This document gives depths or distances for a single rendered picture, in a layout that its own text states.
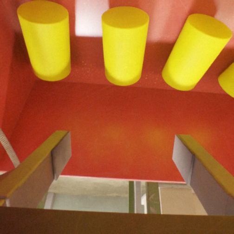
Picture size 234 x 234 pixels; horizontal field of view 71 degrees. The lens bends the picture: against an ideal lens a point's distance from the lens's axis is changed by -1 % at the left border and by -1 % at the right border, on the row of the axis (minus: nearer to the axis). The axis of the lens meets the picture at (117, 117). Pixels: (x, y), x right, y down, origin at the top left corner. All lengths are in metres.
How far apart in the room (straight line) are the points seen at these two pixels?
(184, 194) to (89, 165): 1.53
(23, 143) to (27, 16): 0.21
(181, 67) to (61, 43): 0.19
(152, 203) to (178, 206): 1.12
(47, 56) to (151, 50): 0.19
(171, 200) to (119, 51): 1.57
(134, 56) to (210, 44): 0.11
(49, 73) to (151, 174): 0.25
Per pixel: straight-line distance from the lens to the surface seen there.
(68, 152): 0.17
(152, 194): 0.63
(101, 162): 0.30
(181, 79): 0.32
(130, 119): 0.35
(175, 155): 0.17
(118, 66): 0.28
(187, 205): 1.77
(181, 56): 0.30
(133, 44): 0.26
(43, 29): 0.27
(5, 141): 0.26
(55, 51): 0.29
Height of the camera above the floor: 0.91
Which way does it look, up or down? 35 degrees down
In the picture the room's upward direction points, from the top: 177 degrees counter-clockwise
